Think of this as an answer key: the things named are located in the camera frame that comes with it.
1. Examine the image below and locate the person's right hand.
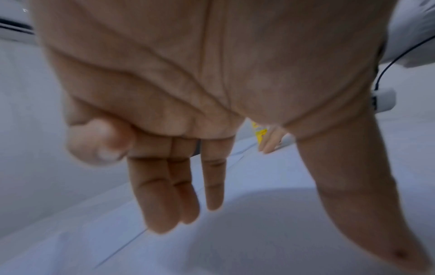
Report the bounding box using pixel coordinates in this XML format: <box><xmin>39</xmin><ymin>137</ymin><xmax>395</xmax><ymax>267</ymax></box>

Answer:
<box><xmin>256</xmin><ymin>125</ymin><xmax>290</xmax><ymax>155</ymax></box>

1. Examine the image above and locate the black right camera cable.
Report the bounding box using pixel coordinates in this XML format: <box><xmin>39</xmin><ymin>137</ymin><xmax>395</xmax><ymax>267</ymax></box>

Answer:
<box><xmin>373</xmin><ymin>34</ymin><xmax>435</xmax><ymax>92</ymax></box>

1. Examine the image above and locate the person's left hand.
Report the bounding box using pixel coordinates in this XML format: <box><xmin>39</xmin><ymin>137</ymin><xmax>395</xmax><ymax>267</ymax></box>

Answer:
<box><xmin>27</xmin><ymin>0</ymin><xmax>433</xmax><ymax>272</ymax></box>

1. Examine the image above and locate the single white paper sheet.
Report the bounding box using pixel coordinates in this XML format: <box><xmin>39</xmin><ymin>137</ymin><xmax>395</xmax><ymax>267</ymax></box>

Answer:
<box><xmin>95</xmin><ymin>129</ymin><xmax>435</xmax><ymax>275</ymax></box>

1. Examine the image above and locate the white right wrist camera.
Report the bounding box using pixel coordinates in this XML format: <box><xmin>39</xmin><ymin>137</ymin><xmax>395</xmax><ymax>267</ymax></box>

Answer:
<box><xmin>370</xmin><ymin>88</ymin><xmax>397</xmax><ymax>114</ymax></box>

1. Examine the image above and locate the yellow glue stick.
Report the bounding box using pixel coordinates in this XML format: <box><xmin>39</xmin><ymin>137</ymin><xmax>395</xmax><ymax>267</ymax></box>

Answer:
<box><xmin>253</xmin><ymin>122</ymin><xmax>269</xmax><ymax>145</ymax></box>

